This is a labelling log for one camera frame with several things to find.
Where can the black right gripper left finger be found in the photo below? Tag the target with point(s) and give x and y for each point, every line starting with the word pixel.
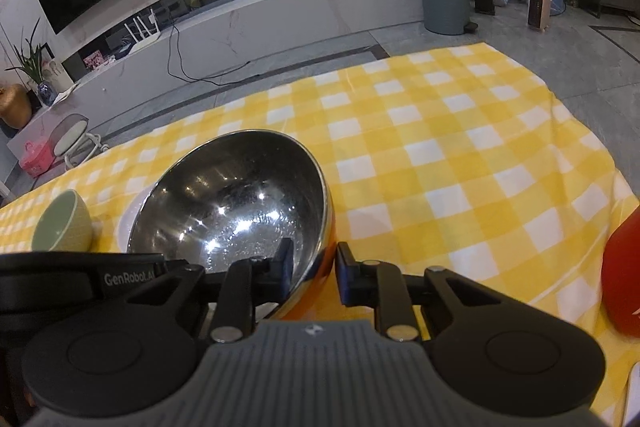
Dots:
pixel 238 292

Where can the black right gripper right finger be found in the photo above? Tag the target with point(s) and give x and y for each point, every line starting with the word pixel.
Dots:
pixel 381 287

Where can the stainless steel bowl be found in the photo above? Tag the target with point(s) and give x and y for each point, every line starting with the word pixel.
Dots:
pixel 236 197

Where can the green ceramic bowl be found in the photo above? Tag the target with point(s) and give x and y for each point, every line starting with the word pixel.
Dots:
pixel 65 225

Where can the yellow checkered tablecloth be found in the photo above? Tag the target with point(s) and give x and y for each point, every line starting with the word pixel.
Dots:
pixel 457 157

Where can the pink basket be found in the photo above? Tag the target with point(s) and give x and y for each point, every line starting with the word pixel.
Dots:
pixel 37 158

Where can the round stool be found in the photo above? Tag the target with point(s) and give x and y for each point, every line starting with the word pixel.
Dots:
pixel 68 136

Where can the gold vase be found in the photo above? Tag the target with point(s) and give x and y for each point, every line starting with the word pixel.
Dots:
pixel 15 108

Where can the red mug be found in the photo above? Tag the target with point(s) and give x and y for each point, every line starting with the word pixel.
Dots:
pixel 620 276

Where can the plant in blue vase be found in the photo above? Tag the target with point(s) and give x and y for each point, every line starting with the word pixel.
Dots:
pixel 30 61

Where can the white tv cabinet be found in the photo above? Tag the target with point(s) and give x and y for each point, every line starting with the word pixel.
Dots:
pixel 210 43

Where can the white router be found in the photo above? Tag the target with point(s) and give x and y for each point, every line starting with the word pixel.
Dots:
pixel 143 30

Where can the pink space heater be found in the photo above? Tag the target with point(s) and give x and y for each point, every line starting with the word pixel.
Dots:
pixel 538 14

